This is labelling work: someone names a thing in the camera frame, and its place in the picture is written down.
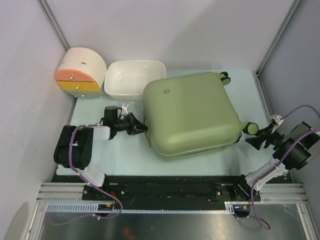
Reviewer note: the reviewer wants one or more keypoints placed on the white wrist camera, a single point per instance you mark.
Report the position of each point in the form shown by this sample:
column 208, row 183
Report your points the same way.
column 276, row 121
column 124, row 109

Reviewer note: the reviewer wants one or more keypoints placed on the cream drawer box orange fronts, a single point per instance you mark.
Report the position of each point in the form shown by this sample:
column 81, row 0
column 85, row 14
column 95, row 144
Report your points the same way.
column 82, row 73

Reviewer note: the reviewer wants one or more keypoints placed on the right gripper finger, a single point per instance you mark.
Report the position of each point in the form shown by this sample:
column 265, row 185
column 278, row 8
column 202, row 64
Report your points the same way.
column 256, row 141
column 265, row 132

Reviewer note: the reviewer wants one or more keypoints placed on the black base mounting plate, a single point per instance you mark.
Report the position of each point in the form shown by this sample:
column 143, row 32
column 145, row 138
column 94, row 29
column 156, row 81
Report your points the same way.
column 172, row 193

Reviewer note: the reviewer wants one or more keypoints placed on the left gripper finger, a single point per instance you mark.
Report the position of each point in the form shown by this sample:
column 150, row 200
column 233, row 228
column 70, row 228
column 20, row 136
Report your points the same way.
column 139, row 130
column 138, row 125

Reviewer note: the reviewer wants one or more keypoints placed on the aluminium frame rail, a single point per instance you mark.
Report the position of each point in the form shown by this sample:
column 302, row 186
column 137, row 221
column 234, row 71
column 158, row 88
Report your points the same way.
column 271, row 193

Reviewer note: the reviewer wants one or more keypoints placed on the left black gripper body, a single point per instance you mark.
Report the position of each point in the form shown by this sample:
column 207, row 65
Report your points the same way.
column 126, row 124

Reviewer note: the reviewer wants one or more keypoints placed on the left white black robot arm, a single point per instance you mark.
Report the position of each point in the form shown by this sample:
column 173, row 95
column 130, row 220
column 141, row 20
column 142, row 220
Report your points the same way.
column 74, row 149

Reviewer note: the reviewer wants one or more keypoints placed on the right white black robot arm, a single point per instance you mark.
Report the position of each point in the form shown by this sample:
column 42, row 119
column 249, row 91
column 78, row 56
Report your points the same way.
column 292, row 151

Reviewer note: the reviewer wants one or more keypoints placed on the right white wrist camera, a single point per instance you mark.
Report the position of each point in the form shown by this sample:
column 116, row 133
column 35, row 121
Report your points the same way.
column 276, row 121

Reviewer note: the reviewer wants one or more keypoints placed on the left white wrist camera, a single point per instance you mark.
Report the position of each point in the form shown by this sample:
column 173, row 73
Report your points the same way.
column 124, row 109

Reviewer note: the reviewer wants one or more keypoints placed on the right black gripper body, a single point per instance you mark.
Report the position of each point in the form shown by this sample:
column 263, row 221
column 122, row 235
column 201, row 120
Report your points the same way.
column 273, row 139

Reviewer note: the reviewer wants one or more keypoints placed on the white rectangular plastic basin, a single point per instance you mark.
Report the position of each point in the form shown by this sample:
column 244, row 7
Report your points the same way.
column 126, row 79

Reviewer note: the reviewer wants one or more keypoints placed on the green hard-shell suitcase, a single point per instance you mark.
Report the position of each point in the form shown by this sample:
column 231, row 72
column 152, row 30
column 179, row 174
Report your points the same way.
column 191, row 114

